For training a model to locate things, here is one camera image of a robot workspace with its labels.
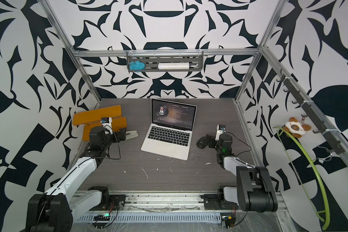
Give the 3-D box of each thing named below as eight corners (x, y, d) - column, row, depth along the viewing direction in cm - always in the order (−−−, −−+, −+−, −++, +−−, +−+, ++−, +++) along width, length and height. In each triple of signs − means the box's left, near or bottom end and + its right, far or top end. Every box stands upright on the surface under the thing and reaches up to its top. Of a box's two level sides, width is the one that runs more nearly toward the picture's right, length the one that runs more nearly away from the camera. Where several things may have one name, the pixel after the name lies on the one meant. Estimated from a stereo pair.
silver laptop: (142, 151, 94) (136, 137, 79) (155, 115, 112) (152, 98, 98) (188, 161, 90) (190, 147, 75) (194, 122, 108) (197, 105, 94)
